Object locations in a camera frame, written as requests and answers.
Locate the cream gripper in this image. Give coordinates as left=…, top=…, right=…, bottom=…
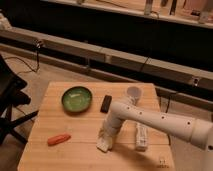
left=98, top=120, right=120, bottom=144

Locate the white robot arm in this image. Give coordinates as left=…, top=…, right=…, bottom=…
left=97, top=99, right=213, bottom=152

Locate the black rectangular block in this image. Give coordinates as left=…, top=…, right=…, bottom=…
left=100, top=95, right=112, bottom=113

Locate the white tube bottle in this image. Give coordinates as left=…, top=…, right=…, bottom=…
left=135, top=123, right=148, bottom=152

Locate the white plastic cup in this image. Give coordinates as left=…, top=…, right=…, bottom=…
left=126, top=86, right=142, bottom=105

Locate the green bowl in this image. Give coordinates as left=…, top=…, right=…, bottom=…
left=61, top=86, right=92, bottom=113

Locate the orange carrot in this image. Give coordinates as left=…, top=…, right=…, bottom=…
left=47, top=134, right=71, bottom=146

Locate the black office chair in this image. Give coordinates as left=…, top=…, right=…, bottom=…
left=0, top=54, right=38, bottom=145

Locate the black cable on floor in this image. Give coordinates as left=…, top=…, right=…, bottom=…
left=2, top=39, right=44, bottom=76

